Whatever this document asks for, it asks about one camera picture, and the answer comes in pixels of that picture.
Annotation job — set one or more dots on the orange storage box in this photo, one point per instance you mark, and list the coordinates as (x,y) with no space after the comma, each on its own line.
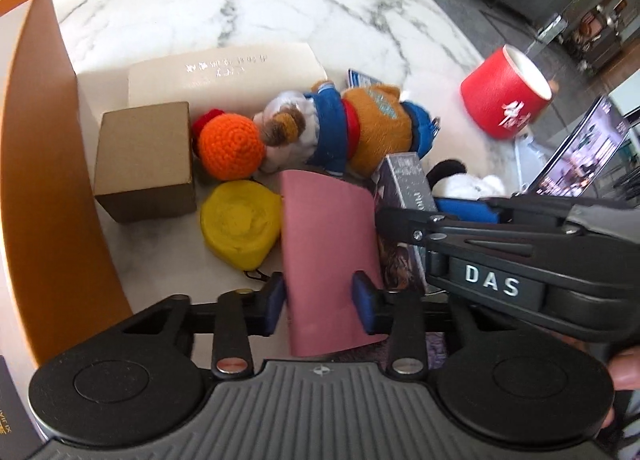
(45,190)

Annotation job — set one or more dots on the dark purple patterned box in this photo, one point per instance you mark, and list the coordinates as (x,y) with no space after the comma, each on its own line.
(405,180)

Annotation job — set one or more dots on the pink card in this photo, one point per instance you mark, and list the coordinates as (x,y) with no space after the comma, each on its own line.
(320,240)

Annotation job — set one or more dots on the yellow round pouch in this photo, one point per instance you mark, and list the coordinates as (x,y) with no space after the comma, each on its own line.
(240,220)

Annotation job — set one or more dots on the red cylinder container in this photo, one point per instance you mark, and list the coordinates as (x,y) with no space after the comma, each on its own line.
(500,95)

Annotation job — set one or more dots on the plush toy in blue clothes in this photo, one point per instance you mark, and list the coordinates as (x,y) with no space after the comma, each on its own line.
(375,130)

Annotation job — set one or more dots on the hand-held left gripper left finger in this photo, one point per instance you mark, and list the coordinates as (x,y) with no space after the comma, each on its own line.
(274,307)

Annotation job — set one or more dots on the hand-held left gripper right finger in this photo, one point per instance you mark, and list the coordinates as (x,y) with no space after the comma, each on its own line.
(362,302)

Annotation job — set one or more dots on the black and white panda plush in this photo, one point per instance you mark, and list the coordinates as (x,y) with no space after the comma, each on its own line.
(465,185)

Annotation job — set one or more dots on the brown cardboard box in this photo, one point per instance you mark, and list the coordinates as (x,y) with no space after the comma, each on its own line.
(145,160)

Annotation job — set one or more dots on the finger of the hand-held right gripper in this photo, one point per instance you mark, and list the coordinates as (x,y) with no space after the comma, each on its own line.
(465,210)
(410,225)

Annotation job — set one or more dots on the black box with gold print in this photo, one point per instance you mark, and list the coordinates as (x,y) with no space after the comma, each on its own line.
(12,390)

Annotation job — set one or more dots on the orange crochet ball toy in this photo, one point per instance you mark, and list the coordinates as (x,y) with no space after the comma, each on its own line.
(232,145)

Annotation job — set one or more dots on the long cream box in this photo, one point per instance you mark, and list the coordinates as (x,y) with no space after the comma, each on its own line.
(225,80)

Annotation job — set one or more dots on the person's right hand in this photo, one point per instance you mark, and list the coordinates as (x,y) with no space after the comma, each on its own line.
(627,370)

